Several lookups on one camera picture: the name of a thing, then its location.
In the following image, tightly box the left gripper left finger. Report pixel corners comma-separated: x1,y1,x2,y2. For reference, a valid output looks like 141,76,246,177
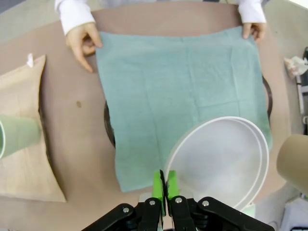
80,169,167,231

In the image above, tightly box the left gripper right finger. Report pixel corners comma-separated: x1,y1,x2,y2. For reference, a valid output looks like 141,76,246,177
167,169,275,231

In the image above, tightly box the white bowl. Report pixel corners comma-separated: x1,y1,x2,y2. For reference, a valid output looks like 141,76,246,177
164,116,270,212

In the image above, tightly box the grey-green cloth mat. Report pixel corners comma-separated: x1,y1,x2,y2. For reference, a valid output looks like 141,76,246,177
95,26,274,193

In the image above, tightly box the brown tall cup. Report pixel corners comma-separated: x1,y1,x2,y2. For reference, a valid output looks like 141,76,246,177
276,133,308,191

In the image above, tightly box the beige cloth mat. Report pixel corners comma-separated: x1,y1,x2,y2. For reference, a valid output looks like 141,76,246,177
0,54,67,203

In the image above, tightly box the light green tall cup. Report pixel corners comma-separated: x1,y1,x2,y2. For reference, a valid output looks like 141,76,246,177
0,114,43,160

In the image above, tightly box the person's right forearm white sleeve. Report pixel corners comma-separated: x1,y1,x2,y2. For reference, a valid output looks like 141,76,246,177
54,0,96,37

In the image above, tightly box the dark brown plastic tray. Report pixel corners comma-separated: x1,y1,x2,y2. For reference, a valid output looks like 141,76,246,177
103,76,273,146

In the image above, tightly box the person's right hand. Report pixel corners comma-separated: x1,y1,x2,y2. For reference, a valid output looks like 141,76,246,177
65,22,104,74

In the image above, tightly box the person's left hand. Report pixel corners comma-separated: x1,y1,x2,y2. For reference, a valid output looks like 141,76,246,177
241,22,268,44

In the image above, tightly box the white side table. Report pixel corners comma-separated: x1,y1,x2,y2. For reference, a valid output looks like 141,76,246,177
296,47,308,136

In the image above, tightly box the crumpled white paper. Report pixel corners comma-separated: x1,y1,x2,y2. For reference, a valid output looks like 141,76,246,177
283,56,308,79

